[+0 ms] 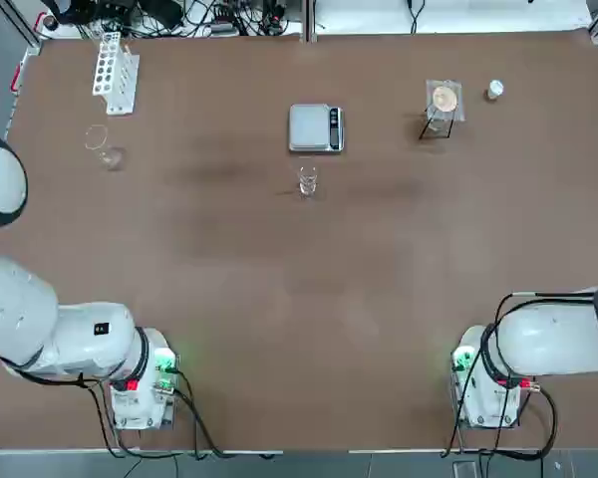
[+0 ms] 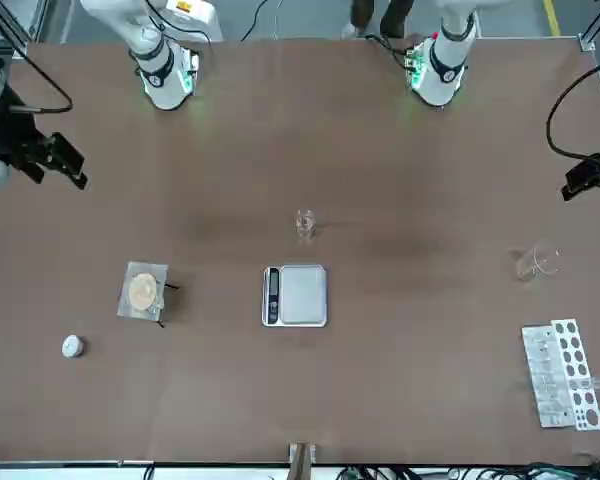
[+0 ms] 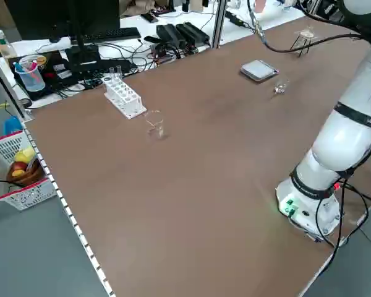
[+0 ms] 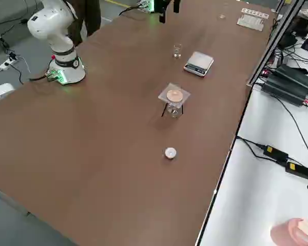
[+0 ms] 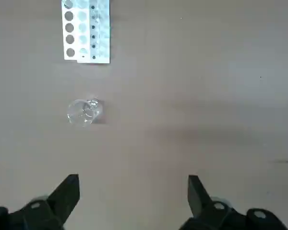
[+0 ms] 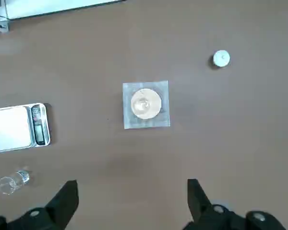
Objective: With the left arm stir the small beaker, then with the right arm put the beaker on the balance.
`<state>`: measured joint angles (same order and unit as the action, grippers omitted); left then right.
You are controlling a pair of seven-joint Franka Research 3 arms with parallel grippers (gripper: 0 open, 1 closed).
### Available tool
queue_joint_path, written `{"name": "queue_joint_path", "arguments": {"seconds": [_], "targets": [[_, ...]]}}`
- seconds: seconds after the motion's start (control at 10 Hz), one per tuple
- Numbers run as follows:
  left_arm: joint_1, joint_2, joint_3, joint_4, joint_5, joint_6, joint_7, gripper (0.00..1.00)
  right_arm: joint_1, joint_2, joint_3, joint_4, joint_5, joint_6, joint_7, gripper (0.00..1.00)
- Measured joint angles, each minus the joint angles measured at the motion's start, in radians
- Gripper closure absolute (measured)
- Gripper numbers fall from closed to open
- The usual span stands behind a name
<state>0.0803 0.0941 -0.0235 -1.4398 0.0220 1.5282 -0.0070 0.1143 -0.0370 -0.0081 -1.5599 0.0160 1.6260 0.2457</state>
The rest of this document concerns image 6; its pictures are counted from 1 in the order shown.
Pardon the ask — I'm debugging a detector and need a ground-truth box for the silver digital balance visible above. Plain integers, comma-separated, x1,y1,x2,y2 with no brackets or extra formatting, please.
0,103,52,154

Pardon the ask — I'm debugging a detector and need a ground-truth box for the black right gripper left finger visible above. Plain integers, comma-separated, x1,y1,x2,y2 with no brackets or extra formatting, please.
0,180,79,230

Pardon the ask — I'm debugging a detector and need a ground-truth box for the small glass beaker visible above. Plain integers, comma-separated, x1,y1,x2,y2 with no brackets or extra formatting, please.
0,169,31,196

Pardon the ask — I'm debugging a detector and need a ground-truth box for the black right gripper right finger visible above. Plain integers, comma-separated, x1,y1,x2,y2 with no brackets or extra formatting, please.
182,178,288,230

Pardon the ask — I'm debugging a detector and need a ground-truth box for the small white lamp cap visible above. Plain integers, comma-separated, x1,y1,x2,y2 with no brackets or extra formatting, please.
210,49,231,69

